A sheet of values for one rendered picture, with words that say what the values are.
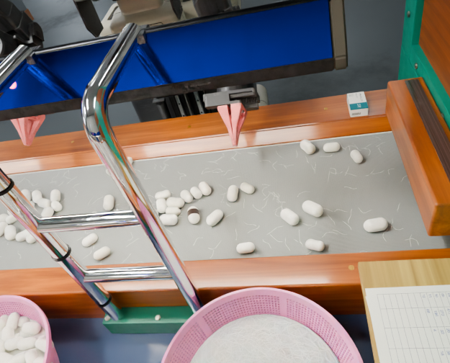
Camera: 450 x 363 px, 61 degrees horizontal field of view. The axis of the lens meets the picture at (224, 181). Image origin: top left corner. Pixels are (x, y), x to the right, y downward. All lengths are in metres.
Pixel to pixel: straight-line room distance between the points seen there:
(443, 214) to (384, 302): 0.14
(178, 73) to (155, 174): 0.42
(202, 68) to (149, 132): 0.51
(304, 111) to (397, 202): 0.30
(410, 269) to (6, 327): 0.65
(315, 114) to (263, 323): 0.47
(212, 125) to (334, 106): 0.28
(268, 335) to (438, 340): 0.22
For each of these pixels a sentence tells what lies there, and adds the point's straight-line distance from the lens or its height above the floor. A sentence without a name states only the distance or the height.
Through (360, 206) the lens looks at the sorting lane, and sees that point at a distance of 0.70.
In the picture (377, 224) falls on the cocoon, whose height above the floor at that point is 0.76.
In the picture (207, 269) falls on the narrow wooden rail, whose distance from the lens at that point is 0.63.
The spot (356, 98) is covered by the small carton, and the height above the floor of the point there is 0.78.
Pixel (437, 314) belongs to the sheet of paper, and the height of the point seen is 0.78.
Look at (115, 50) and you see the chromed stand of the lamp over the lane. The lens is 0.44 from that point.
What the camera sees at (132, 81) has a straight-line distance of 0.49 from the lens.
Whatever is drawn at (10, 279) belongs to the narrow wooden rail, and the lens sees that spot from 0.81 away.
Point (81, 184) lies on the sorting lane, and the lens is 0.94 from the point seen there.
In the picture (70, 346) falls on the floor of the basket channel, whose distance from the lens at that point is 0.78.
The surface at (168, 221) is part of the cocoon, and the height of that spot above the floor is 0.76.
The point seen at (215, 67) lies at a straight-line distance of 0.46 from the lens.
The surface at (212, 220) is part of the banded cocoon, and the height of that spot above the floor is 0.76.
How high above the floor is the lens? 1.27
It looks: 43 degrees down
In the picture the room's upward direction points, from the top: 18 degrees counter-clockwise
